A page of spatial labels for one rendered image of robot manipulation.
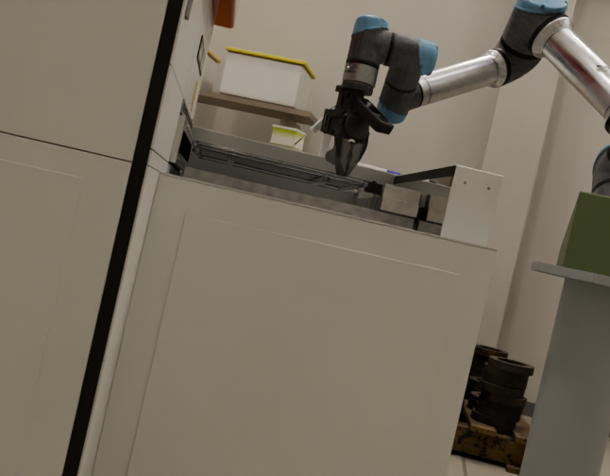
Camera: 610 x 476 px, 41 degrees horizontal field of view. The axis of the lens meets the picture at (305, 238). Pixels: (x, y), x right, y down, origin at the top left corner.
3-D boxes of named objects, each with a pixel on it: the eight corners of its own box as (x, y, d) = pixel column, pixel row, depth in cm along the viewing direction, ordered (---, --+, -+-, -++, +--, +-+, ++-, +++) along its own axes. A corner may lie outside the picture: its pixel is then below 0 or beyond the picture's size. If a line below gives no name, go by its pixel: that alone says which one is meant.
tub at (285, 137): (266, 148, 219) (272, 124, 219) (277, 153, 226) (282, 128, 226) (292, 153, 216) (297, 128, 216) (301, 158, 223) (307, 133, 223)
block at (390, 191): (381, 196, 170) (385, 182, 170) (379, 196, 173) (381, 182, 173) (418, 205, 171) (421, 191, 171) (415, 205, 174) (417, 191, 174)
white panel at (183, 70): (132, 161, 121) (191, -101, 121) (168, 179, 202) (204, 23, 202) (153, 166, 121) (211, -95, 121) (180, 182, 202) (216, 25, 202)
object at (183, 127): (166, 161, 158) (177, 113, 157) (178, 171, 201) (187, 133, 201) (176, 162, 158) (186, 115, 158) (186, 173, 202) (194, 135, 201)
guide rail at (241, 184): (181, 179, 168) (184, 165, 168) (181, 180, 170) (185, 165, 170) (411, 232, 174) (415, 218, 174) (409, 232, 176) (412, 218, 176)
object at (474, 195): (440, 236, 153) (457, 164, 153) (382, 229, 208) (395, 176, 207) (487, 247, 154) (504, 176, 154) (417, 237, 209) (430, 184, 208)
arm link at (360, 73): (385, 72, 180) (360, 60, 174) (381, 93, 180) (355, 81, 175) (362, 72, 185) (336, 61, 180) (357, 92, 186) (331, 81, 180)
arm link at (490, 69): (508, 61, 218) (363, 104, 195) (523, 27, 210) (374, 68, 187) (536, 88, 212) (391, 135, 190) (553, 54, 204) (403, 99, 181)
